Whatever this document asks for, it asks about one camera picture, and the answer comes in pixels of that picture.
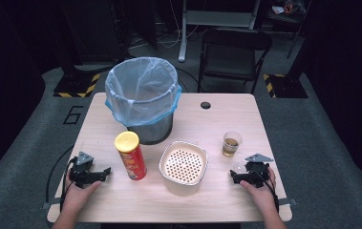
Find red chip can yellow lid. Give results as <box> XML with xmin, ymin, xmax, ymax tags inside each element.
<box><xmin>114</xmin><ymin>131</ymin><xmax>148</xmax><ymax>181</ymax></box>

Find clear plastic cup with tea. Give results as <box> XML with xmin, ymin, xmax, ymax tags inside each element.
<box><xmin>222</xmin><ymin>131</ymin><xmax>244</xmax><ymax>158</ymax></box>

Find hazard-striped black base plate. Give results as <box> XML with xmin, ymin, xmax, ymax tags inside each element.
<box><xmin>263</xmin><ymin>73</ymin><xmax>309</xmax><ymax>99</ymax></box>
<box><xmin>53</xmin><ymin>73</ymin><xmax>101</xmax><ymax>98</ymax></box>

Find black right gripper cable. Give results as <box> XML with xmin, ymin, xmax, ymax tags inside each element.
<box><xmin>257</xmin><ymin>165</ymin><xmax>280</xmax><ymax>213</ymax></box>

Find person's right hand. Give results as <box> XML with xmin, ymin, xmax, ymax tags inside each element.
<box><xmin>239</xmin><ymin>166</ymin><xmax>278</xmax><ymax>215</ymax></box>

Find dark side table with clutter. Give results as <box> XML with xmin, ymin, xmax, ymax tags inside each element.
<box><xmin>263</xmin><ymin>0</ymin><xmax>311</xmax><ymax>34</ymax></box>

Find white strainer container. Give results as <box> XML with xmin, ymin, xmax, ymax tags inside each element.
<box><xmin>159</xmin><ymin>140</ymin><xmax>209</xmax><ymax>196</ymax></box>

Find dark cabinet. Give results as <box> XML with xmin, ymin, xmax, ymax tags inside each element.
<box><xmin>70</xmin><ymin>0</ymin><xmax>129</xmax><ymax>65</ymax></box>

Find black folding chair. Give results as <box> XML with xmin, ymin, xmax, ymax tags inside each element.
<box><xmin>197</xmin><ymin>28</ymin><xmax>273</xmax><ymax>95</ymax></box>

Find white desk frame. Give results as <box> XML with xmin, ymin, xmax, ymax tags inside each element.
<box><xmin>178</xmin><ymin>0</ymin><xmax>262</xmax><ymax>63</ymax></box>

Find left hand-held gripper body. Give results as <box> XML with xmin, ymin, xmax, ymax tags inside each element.
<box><xmin>68</xmin><ymin>151</ymin><xmax>106</xmax><ymax>189</ymax></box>

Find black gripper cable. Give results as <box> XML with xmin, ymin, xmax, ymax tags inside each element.
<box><xmin>257</xmin><ymin>165</ymin><xmax>280</xmax><ymax>213</ymax></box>
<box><xmin>45</xmin><ymin>144</ymin><xmax>78</xmax><ymax>213</ymax></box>

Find metal trash bin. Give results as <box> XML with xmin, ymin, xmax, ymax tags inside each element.
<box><xmin>126</xmin><ymin>113</ymin><xmax>174</xmax><ymax>146</ymax></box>

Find blue plastic bin liner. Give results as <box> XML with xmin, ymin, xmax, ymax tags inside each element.
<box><xmin>104</xmin><ymin>56</ymin><xmax>182</xmax><ymax>128</ymax></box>

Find white floor cables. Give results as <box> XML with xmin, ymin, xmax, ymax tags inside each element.
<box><xmin>130</xmin><ymin>0</ymin><xmax>200</xmax><ymax>50</ymax></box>

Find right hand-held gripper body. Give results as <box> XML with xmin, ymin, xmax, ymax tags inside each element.
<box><xmin>245</xmin><ymin>153</ymin><xmax>274</xmax><ymax>189</ymax></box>

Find person's left hand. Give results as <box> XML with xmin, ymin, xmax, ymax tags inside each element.
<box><xmin>63</xmin><ymin>168</ymin><xmax>102</xmax><ymax>209</ymax></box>

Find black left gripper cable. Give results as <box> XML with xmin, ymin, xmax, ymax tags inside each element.
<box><xmin>45</xmin><ymin>144</ymin><xmax>78</xmax><ymax>213</ymax></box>

